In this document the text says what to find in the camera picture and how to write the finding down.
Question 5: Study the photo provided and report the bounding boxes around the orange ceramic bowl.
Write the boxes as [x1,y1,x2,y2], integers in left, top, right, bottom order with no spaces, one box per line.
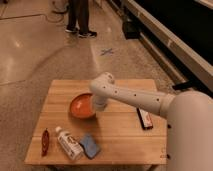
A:
[69,93,95,119]

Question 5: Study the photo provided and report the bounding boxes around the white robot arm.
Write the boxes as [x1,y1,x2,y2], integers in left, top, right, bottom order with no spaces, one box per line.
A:
[89,72,213,171]

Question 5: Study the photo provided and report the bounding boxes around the black red rectangular box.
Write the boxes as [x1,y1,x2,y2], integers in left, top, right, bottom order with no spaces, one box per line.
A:
[137,108,153,130]

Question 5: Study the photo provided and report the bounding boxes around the wooden table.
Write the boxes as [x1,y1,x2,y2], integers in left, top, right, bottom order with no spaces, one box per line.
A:
[25,80,167,165]

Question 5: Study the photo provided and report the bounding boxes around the black box on floor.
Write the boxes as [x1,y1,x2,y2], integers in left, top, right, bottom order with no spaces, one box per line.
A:
[122,22,140,39]

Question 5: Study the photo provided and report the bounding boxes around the blue sponge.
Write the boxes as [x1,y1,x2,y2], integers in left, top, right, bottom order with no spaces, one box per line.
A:
[80,134,101,159]

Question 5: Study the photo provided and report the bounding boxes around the white plastic bottle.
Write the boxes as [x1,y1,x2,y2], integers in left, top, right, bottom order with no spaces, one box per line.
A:
[55,126,83,160]

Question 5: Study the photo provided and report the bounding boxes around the red chili pepper toy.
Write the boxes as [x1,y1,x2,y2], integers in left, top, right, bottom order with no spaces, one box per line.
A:
[41,129,49,157]

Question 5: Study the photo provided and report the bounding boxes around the person's legs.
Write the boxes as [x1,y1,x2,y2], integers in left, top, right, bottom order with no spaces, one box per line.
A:
[66,0,97,38]

